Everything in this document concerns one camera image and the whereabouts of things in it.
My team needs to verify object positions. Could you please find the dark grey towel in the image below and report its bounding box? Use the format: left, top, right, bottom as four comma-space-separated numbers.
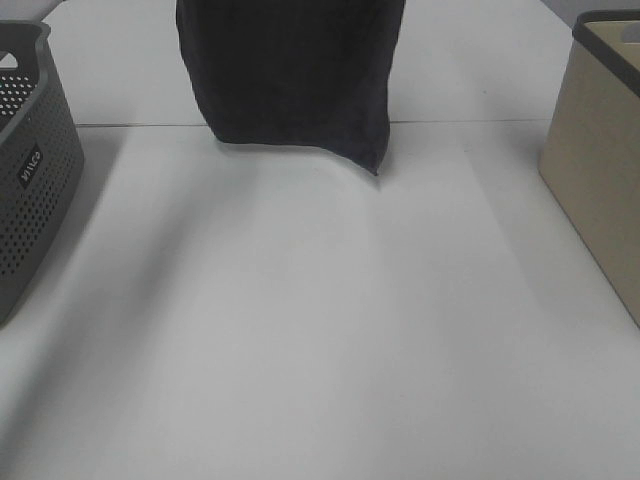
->
175, 0, 405, 174

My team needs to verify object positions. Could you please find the grey perforated plastic basket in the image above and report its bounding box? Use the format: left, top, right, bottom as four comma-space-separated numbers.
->
1, 20, 85, 323

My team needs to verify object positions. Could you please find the beige plastic bin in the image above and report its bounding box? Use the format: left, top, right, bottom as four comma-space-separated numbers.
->
538, 9, 639, 319

